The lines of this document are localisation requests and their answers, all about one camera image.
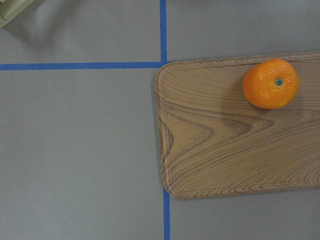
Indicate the orange mandarin fruit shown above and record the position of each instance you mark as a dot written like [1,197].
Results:
[271,84]

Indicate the brown wooden tray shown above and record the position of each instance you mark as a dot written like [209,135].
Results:
[213,142]

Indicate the wooden dish rack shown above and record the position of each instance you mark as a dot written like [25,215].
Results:
[10,9]

